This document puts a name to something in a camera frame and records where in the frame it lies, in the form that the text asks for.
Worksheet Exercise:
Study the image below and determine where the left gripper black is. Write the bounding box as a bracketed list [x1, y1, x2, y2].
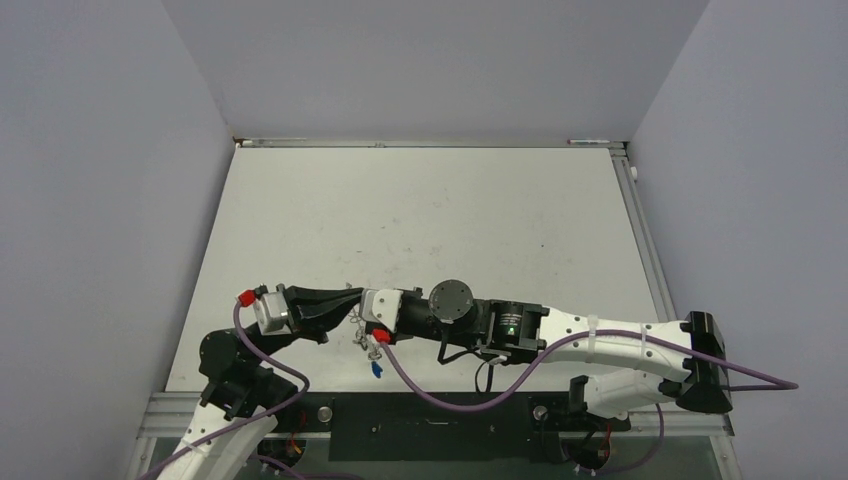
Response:
[249, 282, 366, 365]

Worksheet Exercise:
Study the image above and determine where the metal disc keyring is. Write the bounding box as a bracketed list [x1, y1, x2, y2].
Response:
[348, 311, 382, 362]

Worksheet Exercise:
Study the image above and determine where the key with blue tag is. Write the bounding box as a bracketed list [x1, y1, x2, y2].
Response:
[370, 361, 383, 379]

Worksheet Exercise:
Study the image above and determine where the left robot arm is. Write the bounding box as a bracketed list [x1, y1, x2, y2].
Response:
[143, 284, 364, 479]

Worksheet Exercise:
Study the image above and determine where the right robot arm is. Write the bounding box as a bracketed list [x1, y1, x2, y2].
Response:
[372, 280, 732, 428]

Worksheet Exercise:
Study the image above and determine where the red white marker pen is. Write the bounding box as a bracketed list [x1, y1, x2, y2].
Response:
[567, 139, 612, 147]

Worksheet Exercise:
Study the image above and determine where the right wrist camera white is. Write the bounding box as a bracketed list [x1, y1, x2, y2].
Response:
[359, 289, 403, 333]

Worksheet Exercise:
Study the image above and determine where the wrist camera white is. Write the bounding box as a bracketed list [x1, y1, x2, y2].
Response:
[359, 289, 403, 333]
[254, 291, 292, 336]

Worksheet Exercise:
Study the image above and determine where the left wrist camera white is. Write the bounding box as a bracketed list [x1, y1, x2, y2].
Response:
[254, 291, 292, 336]

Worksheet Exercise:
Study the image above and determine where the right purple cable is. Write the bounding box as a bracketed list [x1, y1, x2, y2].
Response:
[377, 329, 800, 415]

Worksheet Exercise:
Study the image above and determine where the purple cable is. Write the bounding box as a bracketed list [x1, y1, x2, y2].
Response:
[135, 298, 311, 480]
[377, 329, 800, 415]

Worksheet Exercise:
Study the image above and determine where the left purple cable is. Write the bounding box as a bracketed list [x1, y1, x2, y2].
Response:
[135, 298, 311, 480]

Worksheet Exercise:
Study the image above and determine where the aluminium table frame rail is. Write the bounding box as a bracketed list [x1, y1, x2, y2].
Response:
[610, 141, 743, 479]

